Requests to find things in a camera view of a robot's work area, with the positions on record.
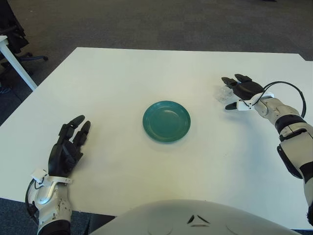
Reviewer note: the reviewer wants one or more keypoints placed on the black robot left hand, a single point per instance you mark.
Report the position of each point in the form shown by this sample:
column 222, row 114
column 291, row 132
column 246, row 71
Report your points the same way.
column 61, row 159

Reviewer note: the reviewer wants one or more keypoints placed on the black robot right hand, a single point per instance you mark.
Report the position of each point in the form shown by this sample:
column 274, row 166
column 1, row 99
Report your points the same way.
column 248, row 89

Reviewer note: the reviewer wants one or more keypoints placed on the clear bottle with blue cap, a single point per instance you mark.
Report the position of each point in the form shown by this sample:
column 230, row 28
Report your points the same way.
column 223, row 94

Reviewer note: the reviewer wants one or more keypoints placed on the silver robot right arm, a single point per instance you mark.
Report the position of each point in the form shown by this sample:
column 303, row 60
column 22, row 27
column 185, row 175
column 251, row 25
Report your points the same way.
column 276, row 110

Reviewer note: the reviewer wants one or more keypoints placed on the green round plate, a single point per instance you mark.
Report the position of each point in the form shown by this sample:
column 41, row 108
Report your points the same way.
column 167, row 122

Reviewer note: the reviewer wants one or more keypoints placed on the white right wrist connector box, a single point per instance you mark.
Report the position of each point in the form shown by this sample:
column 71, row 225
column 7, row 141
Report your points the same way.
column 244, row 105

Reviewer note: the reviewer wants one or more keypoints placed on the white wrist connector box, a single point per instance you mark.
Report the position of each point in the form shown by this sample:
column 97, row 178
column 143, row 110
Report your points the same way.
column 244, row 105
column 39, row 174

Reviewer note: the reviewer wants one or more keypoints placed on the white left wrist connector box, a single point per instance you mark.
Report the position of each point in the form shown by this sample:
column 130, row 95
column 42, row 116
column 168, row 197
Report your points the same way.
column 39, row 174

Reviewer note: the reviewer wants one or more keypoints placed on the white side table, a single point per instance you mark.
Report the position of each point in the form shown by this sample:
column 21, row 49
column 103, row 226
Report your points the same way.
column 12, row 61

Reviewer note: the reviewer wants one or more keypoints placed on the black office chair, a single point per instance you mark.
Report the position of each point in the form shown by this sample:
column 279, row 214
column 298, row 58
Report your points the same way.
column 12, row 27

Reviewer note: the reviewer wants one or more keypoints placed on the grey robot torso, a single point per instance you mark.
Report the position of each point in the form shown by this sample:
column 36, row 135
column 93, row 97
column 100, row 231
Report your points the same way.
column 190, row 220

